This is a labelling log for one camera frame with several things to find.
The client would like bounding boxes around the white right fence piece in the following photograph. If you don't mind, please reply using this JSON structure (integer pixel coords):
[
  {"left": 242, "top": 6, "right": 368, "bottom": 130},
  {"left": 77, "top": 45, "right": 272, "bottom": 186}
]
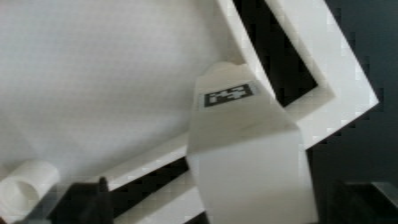
[{"left": 265, "top": 0, "right": 379, "bottom": 148}]

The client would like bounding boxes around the white desk top tray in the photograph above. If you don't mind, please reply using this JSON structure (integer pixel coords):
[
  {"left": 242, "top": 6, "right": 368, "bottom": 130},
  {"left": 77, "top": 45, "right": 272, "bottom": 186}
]
[{"left": 0, "top": 0, "right": 265, "bottom": 224}]

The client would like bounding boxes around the white front fence bar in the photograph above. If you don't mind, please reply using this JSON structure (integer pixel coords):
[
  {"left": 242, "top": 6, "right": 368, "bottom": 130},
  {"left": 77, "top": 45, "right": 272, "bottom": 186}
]
[{"left": 114, "top": 174, "right": 208, "bottom": 224}]

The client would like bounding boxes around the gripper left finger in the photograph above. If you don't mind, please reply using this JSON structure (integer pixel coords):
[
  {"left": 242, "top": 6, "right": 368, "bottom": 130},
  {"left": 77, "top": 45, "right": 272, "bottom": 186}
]
[{"left": 17, "top": 177, "right": 114, "bottom": 224}]

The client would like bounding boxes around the white desk leg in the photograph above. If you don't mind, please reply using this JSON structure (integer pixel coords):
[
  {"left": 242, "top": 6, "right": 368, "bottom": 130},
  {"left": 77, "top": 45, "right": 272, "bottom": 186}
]
[{"left": 187, "top": 62, "right": 317, "bottom": 224}]

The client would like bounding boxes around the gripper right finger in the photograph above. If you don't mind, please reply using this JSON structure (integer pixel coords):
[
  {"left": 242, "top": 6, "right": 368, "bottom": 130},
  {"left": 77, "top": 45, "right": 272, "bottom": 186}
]
[{"left": 331, "top": 182, "right": 398, "bottom": 224}]

